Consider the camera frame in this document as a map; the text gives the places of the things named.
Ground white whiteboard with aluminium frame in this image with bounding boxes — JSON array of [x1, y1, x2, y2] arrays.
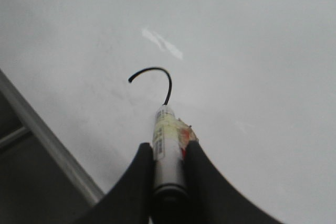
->
[[1, 0, 335, 223]]

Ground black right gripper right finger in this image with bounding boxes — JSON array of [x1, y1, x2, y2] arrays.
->
[[184, 141, 280, 223]]

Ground white whiteboard marker with tape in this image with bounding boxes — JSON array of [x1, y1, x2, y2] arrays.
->
[[151, 105, 197, 223]]

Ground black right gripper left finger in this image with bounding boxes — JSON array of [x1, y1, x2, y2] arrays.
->
[[75, 143, 154, 223]]

